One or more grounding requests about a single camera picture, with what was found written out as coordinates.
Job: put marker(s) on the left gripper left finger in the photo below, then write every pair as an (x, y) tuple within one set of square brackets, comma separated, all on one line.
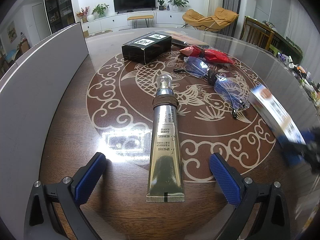
[(41, 219)]

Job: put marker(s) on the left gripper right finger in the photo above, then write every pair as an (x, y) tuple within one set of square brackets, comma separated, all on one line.
[(272, 220)]

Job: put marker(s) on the blue white paper box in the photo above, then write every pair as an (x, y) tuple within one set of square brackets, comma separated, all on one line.
[(275, 115)]

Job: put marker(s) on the clear safety glasses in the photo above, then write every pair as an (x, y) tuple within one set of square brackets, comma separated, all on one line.
[(227, 89)]

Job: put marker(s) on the gold cosmetic tube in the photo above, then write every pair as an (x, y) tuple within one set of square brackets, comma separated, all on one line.
[(165, 182)]

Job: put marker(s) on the red packet bundle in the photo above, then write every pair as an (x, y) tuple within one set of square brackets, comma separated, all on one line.
[(210, 55)]

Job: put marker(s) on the wooden chair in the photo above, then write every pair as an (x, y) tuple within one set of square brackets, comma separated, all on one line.
[(256, 33)]

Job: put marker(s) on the grey partition board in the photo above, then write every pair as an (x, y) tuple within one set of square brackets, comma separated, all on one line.
[(31, 91)]

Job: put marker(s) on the orange lounge chair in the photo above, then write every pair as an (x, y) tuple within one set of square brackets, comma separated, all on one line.
[(220, 19)]

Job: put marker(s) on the bagged phone case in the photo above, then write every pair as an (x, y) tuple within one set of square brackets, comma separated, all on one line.
[(183, 40)]

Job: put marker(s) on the black rectangular box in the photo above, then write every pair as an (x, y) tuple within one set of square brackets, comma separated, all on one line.
[(146, 48)]

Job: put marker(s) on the white tv cabinet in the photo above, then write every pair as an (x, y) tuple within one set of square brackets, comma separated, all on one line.
[(117, 22)]

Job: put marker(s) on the green potted plant right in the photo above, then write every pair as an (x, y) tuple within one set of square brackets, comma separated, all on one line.
[(178, 5)]

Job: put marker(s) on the green potted plant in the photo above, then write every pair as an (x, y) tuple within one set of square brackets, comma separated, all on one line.
[(178, 5), (100, 9)]

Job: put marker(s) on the small potted plant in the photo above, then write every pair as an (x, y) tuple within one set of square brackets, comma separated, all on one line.
[(160, 4)]

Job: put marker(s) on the dark display cabinet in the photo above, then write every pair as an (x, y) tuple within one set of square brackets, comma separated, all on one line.
[(59, 14)]

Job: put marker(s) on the flower vase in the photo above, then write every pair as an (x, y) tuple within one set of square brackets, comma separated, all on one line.
[(84, 15)]

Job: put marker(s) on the wooden bench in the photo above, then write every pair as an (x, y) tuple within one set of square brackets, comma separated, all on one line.
[(136, 19)]

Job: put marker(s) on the green potted plant left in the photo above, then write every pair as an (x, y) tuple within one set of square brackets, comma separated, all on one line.
[(100, 9)]

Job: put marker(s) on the black television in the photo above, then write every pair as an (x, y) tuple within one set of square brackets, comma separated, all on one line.
[(134, 1)]

